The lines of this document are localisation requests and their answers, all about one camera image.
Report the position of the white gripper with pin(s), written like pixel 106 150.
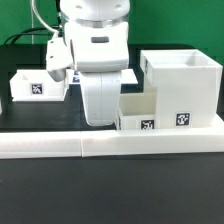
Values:
pixel 100 94

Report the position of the white front drawer box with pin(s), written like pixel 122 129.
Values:
pixel 136 111

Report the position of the white drawer box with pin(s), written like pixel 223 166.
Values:
pixel 37 85
pixel 136 111

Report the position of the white drawer cabinet housing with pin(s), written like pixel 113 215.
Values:
pixel 187 84

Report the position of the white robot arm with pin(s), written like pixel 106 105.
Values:
pixel 96 34

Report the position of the white rear drawer box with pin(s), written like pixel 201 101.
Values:
pixel 37 85

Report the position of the white marker sheet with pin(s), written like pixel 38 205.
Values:
pixel 128 77

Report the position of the white L-shaped fence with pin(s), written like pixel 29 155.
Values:
pixel 112 143

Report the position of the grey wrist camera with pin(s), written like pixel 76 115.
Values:
pixel 58 59

